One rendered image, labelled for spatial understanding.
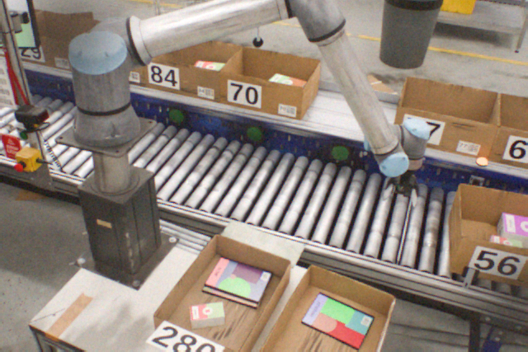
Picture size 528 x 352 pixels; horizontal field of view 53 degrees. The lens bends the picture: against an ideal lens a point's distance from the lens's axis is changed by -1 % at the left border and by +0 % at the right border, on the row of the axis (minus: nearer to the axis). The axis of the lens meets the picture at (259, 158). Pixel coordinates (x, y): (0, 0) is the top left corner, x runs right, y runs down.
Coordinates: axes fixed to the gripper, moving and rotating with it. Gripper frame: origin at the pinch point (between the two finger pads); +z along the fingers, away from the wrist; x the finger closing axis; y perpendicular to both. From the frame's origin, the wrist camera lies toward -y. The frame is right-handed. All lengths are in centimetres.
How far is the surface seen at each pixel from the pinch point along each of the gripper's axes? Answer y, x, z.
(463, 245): 24.1, 23.0, -8.1
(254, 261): 48, -41, 2
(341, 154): -21.1, -27.9, -0.9
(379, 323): 55, 3, 4
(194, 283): 62, -57, 4
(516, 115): -58, 39, -16
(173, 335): 88, -50, -6
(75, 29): -58, -185, -17
